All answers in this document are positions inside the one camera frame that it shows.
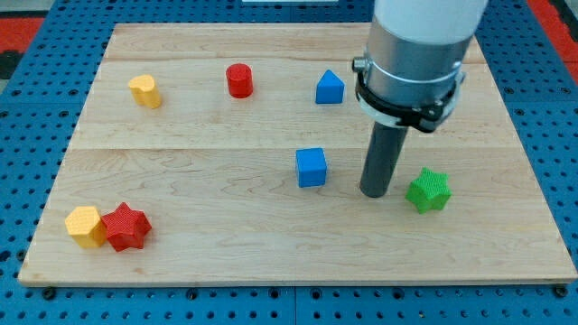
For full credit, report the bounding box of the light wooden board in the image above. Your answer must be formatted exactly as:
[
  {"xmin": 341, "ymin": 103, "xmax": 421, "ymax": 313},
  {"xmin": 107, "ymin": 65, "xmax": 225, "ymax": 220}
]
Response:
[{"xmin": 18, "ymin": 23, "xmax": 577, "ymax": 288}]

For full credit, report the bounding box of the yellow hexagon block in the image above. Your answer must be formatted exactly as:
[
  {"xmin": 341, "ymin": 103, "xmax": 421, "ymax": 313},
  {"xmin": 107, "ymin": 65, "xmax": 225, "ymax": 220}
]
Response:
[{"xmin": 64, "ymin": 206, "xmax": 107, "ymax": 248}]

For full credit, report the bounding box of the yellow heart block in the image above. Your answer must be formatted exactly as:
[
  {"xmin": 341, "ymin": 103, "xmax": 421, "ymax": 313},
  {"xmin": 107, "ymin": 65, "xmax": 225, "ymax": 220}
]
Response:
[{"xmin": 128, "ymin": 74, "xmax": 162, "ymax": 109}]

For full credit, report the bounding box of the blue triangular prism block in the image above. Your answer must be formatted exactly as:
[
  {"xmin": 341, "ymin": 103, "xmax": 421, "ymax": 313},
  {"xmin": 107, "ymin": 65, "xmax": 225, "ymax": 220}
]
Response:
[{"xmin": 315, "ymin": 70, "xmax": 345, "ymax": 105}]

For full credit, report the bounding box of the green star block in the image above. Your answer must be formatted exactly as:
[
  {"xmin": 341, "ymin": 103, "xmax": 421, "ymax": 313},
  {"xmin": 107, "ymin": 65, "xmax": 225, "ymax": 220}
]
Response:
[{"xmin": 406, "ymin": 167, "xmax": 452, "ymax": 214}]

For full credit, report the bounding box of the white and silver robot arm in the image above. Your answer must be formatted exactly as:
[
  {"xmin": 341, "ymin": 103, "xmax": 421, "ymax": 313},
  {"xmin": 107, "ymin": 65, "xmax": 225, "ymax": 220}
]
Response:
[{"xmin": 352, "ymin": 0, "xmax": 488, "ymax": 133}]

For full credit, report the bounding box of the red cylinder block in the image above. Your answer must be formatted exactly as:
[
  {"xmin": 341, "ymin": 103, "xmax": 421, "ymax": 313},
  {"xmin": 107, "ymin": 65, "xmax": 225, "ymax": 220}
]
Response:
[{"xmin": 226, "ymin": 63, "xmax": 253, "ymax": 98}]

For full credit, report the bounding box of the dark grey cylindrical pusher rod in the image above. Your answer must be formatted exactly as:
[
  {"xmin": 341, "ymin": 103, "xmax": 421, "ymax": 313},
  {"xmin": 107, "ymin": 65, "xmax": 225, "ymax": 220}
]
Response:
[{"xmin": 360, "ymin": 122, "xmax": 407, "ymax": 198}]

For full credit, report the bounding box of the blue cube block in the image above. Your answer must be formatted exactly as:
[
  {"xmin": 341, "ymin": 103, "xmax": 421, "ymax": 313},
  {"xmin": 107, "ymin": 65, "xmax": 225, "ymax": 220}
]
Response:
[{"xmin": 295, "ymin": 147, "xmax": 328, "ymax": 188}]

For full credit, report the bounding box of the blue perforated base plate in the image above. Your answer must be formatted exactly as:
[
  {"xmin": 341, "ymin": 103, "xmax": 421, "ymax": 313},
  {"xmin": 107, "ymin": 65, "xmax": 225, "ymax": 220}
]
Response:
[{"xmin": 1, "ymin": 1, "xmax": 577, "ymax": 324}]

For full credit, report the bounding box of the red star block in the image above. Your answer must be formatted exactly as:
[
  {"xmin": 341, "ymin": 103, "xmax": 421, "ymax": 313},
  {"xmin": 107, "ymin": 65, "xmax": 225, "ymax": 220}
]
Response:
[{"xmin": 101, "ymin": 202, "xmax": 152, "ymax": 252}]

